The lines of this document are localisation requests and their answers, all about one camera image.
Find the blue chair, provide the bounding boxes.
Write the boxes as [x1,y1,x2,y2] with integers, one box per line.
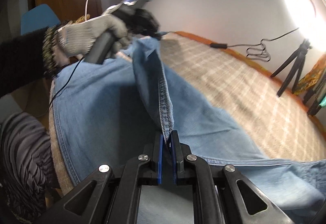
[20,4,61,35]

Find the colourful cloth on stand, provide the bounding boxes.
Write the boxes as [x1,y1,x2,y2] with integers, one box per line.
[293,53,325,116]

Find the light blue denim pants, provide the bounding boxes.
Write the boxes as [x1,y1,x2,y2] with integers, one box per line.
[52,38,325,223]

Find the beige plaid bed cover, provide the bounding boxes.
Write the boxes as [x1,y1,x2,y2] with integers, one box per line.
[49,33,325,193]

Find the black tripod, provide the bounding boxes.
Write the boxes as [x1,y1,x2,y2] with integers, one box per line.
[270,39,312,97]

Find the left forearm dark sleeve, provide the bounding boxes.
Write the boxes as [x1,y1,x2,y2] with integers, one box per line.
[0,20,70,98]

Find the orange bed sheet edge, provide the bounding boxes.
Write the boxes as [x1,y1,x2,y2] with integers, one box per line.
[175,31,325,138]

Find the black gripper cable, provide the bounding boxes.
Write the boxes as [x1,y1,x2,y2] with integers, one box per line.
[48,54,86,113]

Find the grey striped clothing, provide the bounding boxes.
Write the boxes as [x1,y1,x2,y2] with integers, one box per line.
[1,113,60,222]

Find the black power cable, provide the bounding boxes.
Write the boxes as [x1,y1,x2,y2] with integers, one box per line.
[210,27,300,62]

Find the left hand grey glove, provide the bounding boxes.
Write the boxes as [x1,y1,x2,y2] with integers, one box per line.
[57,14,132,58]

